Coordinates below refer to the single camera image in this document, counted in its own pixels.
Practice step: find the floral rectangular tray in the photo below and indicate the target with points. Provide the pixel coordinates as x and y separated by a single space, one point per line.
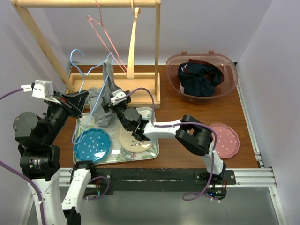
117 154

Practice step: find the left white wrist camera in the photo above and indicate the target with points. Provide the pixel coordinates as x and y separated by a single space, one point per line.
41 89

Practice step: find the wooden clothes rack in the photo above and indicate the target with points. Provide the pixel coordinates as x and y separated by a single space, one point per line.
150 79

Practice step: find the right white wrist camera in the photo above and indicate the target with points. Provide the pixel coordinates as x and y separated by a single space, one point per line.
118 96

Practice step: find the pink dotted plate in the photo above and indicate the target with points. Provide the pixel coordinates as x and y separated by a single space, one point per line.
228 142

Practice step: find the cream and blue plate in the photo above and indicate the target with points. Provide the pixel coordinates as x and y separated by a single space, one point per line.
129 143

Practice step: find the grey tank top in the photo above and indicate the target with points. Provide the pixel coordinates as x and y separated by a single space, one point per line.
102 119

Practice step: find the light blue hanger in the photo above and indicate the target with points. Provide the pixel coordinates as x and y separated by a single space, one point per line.
97 93

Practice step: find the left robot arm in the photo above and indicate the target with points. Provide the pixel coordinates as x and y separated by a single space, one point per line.
40 160

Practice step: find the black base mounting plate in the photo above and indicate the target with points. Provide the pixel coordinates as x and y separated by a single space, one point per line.
147 180

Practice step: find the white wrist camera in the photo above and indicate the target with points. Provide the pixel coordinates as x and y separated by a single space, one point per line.
118 96
41 89

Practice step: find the navy maroon tank top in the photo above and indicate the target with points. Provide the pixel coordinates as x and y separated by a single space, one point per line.
199 78

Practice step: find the pink transparent plastic bin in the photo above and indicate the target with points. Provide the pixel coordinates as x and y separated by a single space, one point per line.
220 61

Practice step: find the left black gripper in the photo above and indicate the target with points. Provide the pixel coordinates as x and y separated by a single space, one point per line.
75 101

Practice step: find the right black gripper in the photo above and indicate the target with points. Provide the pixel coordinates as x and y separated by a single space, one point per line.
106 106

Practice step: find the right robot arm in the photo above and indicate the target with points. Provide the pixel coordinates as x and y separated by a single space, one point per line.
196 137

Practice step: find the cream plastic hanger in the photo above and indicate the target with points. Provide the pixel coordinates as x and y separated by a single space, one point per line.
131 53

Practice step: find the blue dotted plate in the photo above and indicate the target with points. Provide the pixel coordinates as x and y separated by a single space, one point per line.
93 144

